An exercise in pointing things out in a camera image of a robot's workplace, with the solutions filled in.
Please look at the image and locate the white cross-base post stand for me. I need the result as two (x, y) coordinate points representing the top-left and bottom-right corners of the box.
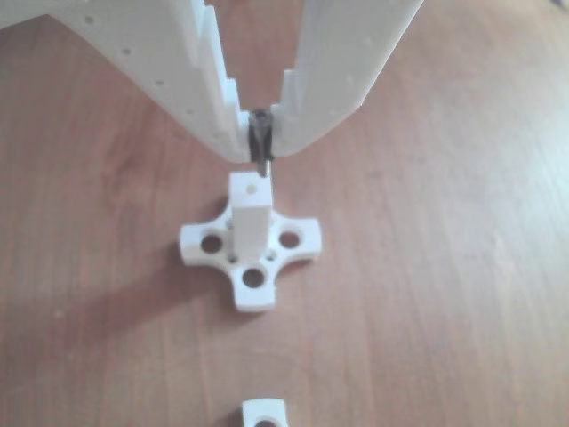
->
(179, 172), (322, 314)
(241, 398), (289, 427)

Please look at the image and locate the small metal screw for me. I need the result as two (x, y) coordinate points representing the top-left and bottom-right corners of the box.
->
(251, 109), (275, 179)

